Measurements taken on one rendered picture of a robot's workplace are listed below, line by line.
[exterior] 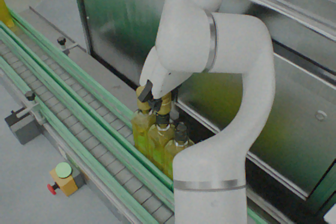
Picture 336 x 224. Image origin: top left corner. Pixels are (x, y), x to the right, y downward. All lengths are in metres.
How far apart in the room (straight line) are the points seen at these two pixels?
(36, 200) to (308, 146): 0.79
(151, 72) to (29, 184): 0.70
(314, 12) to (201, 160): 0.30
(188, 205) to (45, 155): 0.85
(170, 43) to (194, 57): 0.03
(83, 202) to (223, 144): 0.73
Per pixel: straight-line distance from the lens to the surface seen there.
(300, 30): 0.53
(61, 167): 0.98
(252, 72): 0.41
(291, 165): 0.72
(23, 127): 1.15
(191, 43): 0.36
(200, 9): 0.39
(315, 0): 0.53
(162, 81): 0.52
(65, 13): 1.79
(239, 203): 0.36
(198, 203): 0.35
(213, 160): 0.34
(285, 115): 0.64
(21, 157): 1.18
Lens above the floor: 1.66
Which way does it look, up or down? 47 degrees down
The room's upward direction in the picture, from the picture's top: straight up
